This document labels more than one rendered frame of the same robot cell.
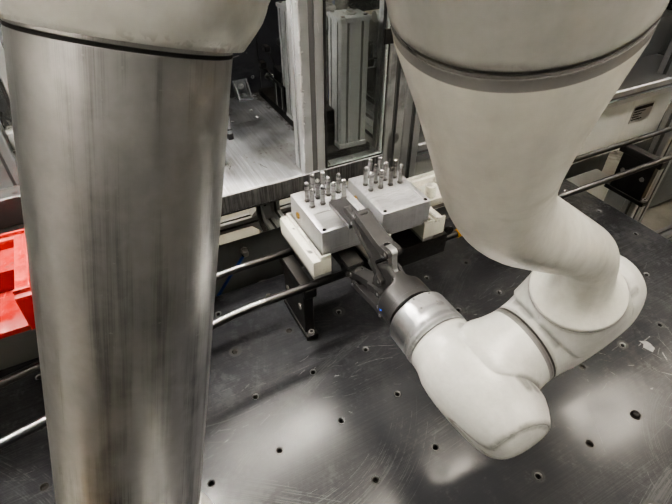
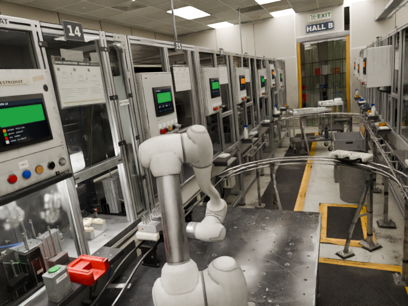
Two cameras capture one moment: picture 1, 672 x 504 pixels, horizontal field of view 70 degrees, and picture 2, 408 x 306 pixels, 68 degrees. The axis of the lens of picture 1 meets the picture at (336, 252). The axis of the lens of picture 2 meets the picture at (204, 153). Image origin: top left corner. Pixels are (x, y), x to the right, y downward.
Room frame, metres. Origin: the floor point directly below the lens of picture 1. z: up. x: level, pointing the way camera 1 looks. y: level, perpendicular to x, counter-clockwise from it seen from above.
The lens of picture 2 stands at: (-0.87, 0.76, 1.69)
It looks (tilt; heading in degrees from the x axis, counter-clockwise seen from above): 13 degrees down; 322
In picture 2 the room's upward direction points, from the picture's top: 7 degrees counter-clockwise
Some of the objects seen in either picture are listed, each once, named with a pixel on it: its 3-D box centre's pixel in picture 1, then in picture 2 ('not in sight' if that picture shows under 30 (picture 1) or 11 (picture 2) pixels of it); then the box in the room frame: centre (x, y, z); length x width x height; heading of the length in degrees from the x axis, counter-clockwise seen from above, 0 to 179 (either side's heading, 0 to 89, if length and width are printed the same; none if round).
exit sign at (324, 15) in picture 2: not in sight; (319, 16); (3.80, -7.47, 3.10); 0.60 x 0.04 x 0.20; 28
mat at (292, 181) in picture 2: not in sight; (296, 161); (2.46, -4.14, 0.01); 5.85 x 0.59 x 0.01; 118
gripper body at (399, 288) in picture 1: (395, 291); not in sight; (0.49, -0.09, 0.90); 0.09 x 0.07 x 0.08; 28
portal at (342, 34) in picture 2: not in sight; (323, 82); (3.77, -7.54, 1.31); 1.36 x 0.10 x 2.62; 28
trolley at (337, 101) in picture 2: not in sight; (331, 118); (2.94, -6.39, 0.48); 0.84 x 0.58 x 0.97; 126
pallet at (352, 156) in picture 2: not in sight; (350, 158); (0.44, -2.04, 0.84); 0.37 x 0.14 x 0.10; 176
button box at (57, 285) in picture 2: not in sight; (56, 282); (0.41, 0.60, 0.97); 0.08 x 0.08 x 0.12; 28
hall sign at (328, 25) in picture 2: not in sight; (319, 27); (3.80, -7.47, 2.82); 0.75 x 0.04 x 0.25; 28
